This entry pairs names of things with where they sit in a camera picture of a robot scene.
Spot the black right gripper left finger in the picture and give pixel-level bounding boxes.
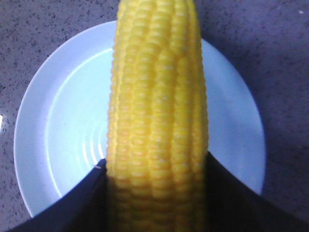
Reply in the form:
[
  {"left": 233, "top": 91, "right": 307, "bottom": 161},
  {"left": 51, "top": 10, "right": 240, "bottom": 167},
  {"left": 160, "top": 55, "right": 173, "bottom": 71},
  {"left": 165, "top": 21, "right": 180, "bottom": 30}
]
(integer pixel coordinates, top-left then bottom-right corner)
[{"left": 10, "top": 159, "right": 108, "bottom": 232}]

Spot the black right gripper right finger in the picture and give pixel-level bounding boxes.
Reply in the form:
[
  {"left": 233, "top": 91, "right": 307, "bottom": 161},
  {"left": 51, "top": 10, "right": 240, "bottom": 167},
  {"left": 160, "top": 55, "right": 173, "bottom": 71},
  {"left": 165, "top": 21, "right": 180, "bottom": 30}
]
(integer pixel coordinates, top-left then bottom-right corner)
[{"left": 206, "top": 153, "right": 309, "bottom": 232}]

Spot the yellow corn cob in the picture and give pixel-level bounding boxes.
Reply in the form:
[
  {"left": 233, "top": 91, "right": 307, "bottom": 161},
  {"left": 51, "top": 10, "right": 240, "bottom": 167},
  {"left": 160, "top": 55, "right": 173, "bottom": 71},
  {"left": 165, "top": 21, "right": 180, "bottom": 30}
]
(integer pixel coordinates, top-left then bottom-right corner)
[{"left": 107, "top": 0, "right": 209, "bottom": 232}]

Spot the light blue plate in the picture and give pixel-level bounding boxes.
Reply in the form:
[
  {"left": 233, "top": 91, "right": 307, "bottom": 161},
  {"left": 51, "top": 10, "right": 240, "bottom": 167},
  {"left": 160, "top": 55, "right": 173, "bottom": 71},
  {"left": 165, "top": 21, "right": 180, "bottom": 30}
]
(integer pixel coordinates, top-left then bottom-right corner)
[{"left": 14, "top": 21, "right": 266, "bottom": 217}]

